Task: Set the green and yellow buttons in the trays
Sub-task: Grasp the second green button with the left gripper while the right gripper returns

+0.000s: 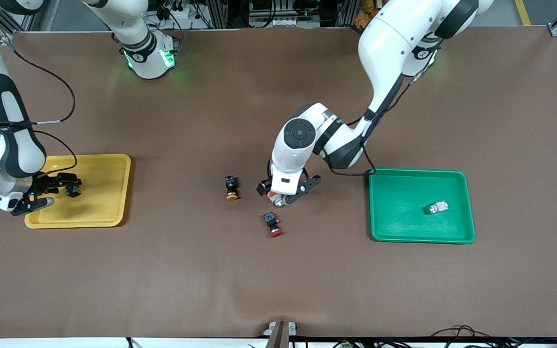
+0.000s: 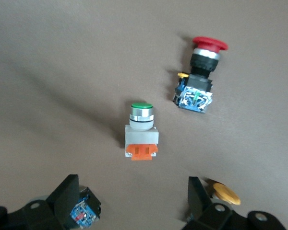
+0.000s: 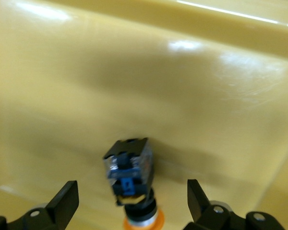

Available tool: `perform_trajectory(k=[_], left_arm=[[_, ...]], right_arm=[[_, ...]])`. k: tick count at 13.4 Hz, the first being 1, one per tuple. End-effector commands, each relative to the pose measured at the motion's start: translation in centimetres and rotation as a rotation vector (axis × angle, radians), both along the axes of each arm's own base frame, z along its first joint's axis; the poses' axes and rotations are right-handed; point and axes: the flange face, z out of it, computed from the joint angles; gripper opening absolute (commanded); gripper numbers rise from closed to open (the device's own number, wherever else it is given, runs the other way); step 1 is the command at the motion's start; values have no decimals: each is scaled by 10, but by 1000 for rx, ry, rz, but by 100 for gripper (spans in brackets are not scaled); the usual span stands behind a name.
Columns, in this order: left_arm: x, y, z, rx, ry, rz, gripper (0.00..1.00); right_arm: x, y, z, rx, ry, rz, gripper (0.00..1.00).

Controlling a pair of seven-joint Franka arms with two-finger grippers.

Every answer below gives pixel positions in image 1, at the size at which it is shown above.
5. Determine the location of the red push button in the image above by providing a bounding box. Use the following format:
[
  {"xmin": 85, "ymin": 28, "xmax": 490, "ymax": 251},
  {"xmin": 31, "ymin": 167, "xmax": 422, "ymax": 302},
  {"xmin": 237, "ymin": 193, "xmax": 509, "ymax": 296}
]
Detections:
[{"xmin": 263, "ymin": 212, "xmax": 283, "ymax": 238}]

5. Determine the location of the yellow plastic tray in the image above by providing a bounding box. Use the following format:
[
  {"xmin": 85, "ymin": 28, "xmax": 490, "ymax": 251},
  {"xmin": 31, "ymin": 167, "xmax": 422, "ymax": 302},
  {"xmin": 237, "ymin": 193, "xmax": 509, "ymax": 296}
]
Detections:
[{"xmin": 24, "ymin": 154, "xmax": 132, "ymax": 228}]

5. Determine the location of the brown table mat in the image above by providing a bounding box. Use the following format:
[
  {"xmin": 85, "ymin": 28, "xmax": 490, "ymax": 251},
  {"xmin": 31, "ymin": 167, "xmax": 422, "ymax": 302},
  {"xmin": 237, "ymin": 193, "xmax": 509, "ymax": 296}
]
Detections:
[{"xmin": 0, "ymin": 27, "xmax": 557, "ymax": 339}]

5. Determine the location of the green plastic tray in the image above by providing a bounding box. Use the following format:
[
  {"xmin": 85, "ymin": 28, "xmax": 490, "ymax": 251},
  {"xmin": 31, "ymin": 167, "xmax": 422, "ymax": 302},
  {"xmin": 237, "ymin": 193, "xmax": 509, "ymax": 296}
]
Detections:
[{"xmin": 368, "ymin": 167, "xmax": 476, "ymax": 244}]

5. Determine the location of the white power strip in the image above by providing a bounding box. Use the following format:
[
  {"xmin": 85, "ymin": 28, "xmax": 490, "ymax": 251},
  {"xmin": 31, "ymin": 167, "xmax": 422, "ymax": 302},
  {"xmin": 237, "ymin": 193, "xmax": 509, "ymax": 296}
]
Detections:
[{"xmin": 252, "ymin": 17, "xmax": 308, "ymax": 28}]

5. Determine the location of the bag of orange items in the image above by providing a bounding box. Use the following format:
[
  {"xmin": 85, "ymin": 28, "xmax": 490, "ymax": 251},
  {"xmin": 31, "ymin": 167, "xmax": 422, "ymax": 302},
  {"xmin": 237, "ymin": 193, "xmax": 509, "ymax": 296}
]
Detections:
[{"xmin": 354, "ymin": 0, "xmax": 383, "ymax": 28}]

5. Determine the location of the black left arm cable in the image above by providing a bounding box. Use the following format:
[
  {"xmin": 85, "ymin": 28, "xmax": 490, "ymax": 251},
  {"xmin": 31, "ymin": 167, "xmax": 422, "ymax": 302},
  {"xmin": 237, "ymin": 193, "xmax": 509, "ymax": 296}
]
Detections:
[{"xmin": 328, "ymin": 72, "xmax": 434, "ymax": 175}]

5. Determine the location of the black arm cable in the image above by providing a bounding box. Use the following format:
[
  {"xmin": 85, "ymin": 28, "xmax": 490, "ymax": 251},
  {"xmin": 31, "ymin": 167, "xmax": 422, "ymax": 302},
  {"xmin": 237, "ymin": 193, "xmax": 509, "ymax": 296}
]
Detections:
[
  {"xmin": 328, "ymin": 72, "xmax": 434, "ymax": 175},
  {"xmin": 0, "ymin": 19, "xmax": 78, "ymax": 177}
]

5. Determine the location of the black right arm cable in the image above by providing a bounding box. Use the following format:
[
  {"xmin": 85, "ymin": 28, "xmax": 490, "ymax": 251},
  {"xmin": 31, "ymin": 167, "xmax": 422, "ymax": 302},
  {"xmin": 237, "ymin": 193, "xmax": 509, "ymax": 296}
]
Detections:
[{"xmin": 0, "ymin": 19, "xmax": 78, "ymax": 177}]

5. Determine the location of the metal mount bracket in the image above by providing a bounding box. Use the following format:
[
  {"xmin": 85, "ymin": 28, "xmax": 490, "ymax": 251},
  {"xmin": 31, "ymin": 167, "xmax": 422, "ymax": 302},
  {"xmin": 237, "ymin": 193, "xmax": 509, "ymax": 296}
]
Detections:
[{"xmin": 264, "ymin": 320, "xmax": 298, "ymax": 348}]

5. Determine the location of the black cable bundle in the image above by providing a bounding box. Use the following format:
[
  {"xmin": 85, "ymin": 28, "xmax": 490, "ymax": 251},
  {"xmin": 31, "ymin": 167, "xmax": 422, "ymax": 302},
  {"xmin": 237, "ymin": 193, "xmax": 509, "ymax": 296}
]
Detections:
[{"xmin": 431, "ymin": 325, "xmax": 557, "ymax": 348}]

